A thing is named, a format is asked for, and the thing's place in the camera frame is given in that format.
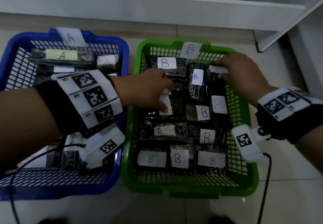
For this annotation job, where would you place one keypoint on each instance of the person's left hand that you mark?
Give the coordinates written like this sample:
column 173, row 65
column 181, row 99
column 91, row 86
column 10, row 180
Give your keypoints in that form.
column 143, row 90

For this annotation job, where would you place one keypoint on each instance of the person's right hand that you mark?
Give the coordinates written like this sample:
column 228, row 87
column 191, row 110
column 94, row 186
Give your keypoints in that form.
column 244, row 77

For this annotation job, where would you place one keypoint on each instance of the black item packet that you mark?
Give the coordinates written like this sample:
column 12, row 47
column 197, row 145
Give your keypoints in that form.
column 60, row 56
column 171, row 105
column 219, row 72

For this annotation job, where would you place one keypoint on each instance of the blue plastic mesh basket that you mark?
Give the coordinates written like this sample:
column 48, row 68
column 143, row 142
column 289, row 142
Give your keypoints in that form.
column 118, row 55

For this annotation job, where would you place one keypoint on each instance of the green plastic mesh basket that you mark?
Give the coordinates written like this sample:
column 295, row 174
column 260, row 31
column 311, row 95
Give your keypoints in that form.
column 189, row 191

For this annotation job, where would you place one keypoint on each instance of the person's dark trouser leg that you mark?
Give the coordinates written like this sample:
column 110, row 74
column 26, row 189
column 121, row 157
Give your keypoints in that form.
column 222, row 220
column 53, row 220

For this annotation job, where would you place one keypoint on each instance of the black wristband with markers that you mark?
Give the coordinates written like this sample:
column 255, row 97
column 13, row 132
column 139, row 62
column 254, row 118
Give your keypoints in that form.
column 88, row 100
column 285, row 113

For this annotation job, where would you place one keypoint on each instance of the white shelf unit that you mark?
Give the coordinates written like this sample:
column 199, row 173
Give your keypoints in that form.
column 151, row 7

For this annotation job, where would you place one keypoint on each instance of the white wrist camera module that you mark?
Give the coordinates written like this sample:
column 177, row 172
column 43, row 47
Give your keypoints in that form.
column 246, row 143
column 101, row 148

